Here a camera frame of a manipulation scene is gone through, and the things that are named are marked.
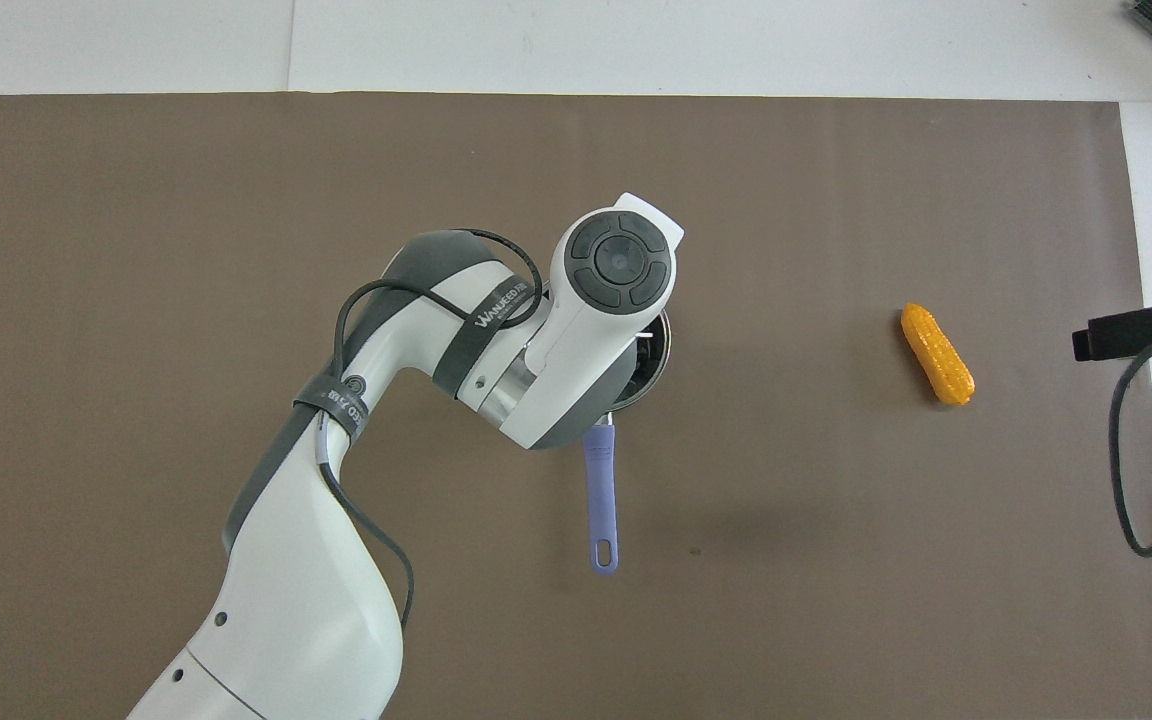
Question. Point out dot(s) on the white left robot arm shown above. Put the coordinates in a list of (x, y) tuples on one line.
[(316, 600)]

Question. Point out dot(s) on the dark blue saucepan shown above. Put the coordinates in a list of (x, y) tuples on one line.
[(601, 480)]

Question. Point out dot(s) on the yellow corn cob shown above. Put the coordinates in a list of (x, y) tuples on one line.
[(936, 355)]

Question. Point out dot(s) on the brown table mat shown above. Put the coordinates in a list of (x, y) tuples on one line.
[(836, 600)]

